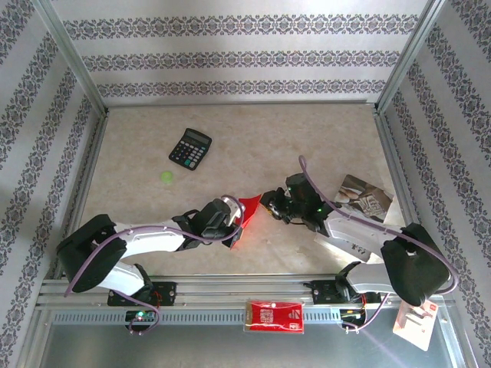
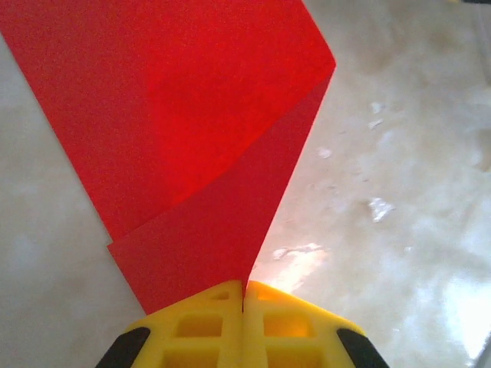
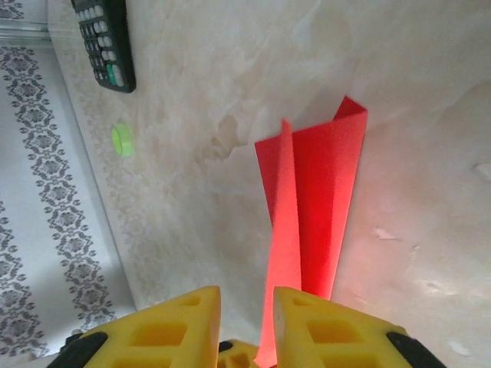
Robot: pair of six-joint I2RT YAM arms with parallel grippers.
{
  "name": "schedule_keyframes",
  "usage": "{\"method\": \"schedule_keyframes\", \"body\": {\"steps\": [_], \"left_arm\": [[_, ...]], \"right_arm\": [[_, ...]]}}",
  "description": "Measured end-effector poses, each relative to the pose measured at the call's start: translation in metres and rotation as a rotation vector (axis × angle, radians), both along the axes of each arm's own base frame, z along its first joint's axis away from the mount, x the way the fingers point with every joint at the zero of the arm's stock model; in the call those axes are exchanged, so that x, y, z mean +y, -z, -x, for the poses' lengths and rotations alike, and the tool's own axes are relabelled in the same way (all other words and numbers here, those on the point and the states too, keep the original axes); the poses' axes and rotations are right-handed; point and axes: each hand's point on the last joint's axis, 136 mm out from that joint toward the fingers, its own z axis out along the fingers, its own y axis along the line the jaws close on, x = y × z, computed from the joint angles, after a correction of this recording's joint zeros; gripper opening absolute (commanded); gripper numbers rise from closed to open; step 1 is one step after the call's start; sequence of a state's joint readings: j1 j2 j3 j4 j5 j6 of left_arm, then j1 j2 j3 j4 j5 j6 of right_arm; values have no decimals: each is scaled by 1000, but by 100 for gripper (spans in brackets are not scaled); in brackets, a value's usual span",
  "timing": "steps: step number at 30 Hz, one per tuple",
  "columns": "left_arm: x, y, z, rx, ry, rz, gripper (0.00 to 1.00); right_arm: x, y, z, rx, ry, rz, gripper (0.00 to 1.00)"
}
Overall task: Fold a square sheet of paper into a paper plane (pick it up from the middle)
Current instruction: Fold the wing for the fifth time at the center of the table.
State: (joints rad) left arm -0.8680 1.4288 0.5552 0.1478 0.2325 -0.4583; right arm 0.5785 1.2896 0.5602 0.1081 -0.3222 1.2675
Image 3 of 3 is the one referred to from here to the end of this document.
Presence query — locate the black calculator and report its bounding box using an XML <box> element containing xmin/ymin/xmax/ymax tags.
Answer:
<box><xmin>71</xmin><ymin>0</ymin><xmax>137</xmax><ymax>94</ymax></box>

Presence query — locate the red paper sheet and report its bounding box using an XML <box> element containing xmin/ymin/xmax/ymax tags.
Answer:
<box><xmin>252</xmin><ymin>95</ymin><xmax>369</xmax><ymax>368</ymax></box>

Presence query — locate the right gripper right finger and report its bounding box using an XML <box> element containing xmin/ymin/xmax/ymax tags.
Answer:
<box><xmin>272</xmin><ymin>285</ymin><xmax>448</xmax><ymax>368</ymax></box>

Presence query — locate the aluminium corner post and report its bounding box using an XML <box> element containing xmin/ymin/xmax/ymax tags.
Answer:
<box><xmin>0</xmin><ymin>21</ymin><xmax>51</xmax><ymax>43</ymax></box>

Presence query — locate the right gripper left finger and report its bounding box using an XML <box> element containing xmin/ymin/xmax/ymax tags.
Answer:
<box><xmin>45</xmin><ymin>285</ymin><xmax>223</xmax><ymax>368</ymax></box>

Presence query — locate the small green cap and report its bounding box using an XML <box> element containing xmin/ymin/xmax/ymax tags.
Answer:
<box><xmin>110</xmin><ymin>122</ymin><xmax>133</xmax><ymax>158</ymax></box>

